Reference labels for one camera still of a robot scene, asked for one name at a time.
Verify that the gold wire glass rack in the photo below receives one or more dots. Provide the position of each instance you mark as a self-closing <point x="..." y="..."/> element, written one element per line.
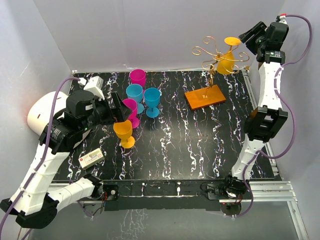
<point x="211" y="94"/>

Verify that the blue wine glass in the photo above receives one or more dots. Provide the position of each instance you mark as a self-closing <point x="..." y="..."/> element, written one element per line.
<point x="152" y="99"/>
<point x="135" y="92"/>

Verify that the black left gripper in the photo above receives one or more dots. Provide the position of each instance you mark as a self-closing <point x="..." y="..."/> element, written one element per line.
<point x="123" y="111"/>

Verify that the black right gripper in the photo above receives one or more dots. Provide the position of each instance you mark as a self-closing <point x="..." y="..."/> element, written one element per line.
<point x="258" y="30"/>

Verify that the white round container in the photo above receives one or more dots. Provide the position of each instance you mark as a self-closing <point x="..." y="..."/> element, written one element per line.
<point x="39" y="114"/>

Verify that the small cardboard box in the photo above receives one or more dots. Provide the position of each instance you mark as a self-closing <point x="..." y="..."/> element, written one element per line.
<point x="90" y="159"/>

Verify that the yellow wine glass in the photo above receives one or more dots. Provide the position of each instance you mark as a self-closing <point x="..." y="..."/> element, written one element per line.
<point x="124" y="131"/>
<point x="227" y="63"/>

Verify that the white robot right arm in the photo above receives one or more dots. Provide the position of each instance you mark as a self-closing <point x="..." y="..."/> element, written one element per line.
<point x="267" y="119"/>

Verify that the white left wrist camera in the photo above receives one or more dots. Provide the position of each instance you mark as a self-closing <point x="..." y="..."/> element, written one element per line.
<point x="93" y="85"/>

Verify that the pink wine glass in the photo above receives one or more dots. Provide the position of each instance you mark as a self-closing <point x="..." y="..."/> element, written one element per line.
<point x="138" y="76"/>
<point x="133" y="106"/>

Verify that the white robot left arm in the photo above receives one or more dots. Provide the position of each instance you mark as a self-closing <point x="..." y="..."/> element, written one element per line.
<point x="62" y="123"/>

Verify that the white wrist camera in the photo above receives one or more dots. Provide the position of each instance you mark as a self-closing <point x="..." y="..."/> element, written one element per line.
<point x="281" y="18"/>
<point x="93" y="85"/>

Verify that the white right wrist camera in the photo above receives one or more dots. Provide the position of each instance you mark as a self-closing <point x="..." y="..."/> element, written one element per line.
<point x="281" y="18"/>

